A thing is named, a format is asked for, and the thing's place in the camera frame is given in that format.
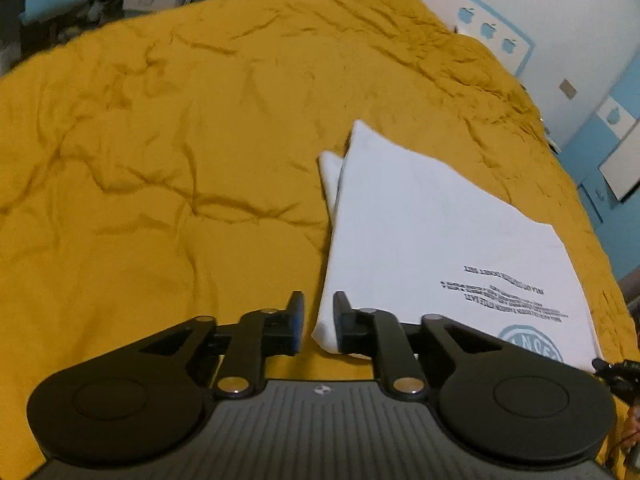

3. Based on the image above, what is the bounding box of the yellow blanket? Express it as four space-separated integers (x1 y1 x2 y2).
0 0 640 480

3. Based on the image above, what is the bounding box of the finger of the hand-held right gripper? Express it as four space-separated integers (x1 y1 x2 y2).
591 357 640 395

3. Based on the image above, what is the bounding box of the white long-sleeve sweatshirt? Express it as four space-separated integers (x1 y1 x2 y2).
311 119 600 374

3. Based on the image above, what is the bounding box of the white and blue headboard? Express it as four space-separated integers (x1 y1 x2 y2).
400 0 536 78

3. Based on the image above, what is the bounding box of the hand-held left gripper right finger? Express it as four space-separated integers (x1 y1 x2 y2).
332 290 507 397

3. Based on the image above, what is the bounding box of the blue and white wardrobe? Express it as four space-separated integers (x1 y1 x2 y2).
557 52 640 283

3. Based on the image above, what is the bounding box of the wardrobe mirror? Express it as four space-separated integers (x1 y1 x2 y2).
598 119 640 204

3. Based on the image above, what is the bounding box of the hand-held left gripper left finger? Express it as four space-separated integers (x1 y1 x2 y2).
139 290 306 396

